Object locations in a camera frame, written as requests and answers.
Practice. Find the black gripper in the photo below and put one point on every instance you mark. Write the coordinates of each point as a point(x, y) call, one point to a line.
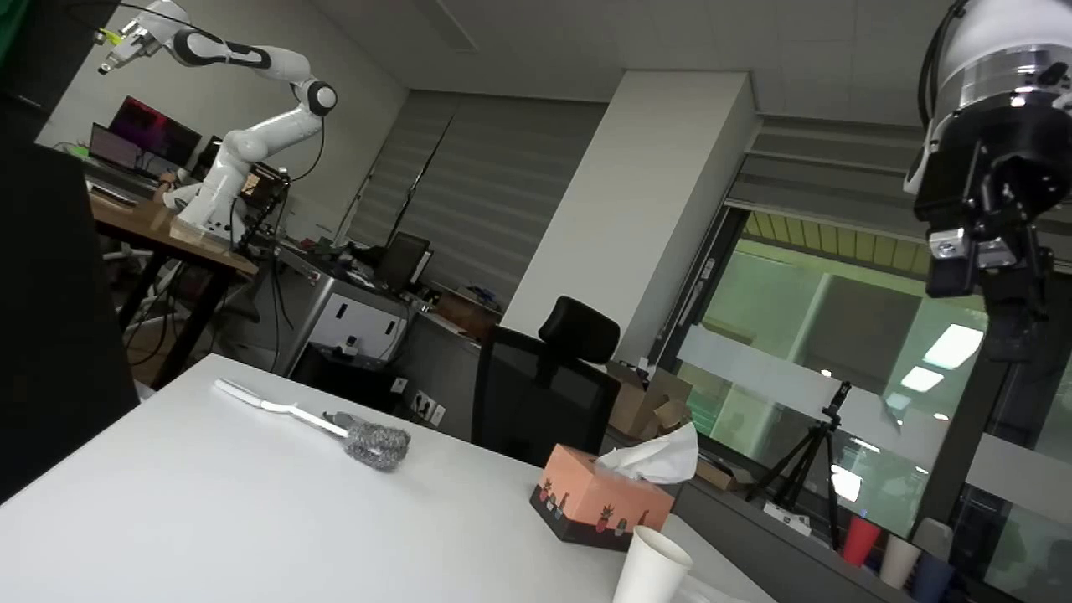
point(989, 168)

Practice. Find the white pulled tissue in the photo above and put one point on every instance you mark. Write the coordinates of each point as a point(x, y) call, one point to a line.
point(665, 456)

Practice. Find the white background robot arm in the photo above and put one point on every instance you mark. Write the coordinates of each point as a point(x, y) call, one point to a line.
point(240, 144)

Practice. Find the brown cardboard box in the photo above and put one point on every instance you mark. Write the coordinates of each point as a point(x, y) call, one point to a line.
point(640, 407)

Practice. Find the grey cup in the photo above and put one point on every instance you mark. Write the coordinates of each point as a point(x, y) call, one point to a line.
point(937, 535)

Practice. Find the red cup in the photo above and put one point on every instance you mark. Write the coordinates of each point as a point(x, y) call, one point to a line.
point(858, 539)

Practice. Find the white plastic cup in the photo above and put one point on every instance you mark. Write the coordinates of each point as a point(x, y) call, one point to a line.
point(899, 559)

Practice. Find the blue cup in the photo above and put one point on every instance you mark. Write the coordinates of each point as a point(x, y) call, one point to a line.
point(929, 580)

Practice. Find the black office chair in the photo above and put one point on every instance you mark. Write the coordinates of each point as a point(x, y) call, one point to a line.
point(539, 402)

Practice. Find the white paper cup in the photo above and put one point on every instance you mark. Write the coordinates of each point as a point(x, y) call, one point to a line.
point(650, 569)

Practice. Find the small black monitor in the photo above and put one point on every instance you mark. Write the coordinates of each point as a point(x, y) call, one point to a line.
point(404, 258)

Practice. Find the silver metal cabinet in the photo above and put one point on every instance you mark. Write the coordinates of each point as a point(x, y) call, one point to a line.
point(358, 321)

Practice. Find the wooden desk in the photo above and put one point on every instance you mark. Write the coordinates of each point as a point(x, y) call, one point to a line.
point(169, 230)

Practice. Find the monitor with reddish screen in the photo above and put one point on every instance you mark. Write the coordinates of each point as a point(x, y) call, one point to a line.
point(159, 128)

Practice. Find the black partition panel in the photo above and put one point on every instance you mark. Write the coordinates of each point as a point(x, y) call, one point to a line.
point(53, 312)

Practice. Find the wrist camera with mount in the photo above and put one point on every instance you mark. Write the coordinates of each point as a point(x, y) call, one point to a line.
point(951, 246)

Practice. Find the black camera tripod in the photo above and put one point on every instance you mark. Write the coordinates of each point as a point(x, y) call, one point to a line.
point(821, 441)

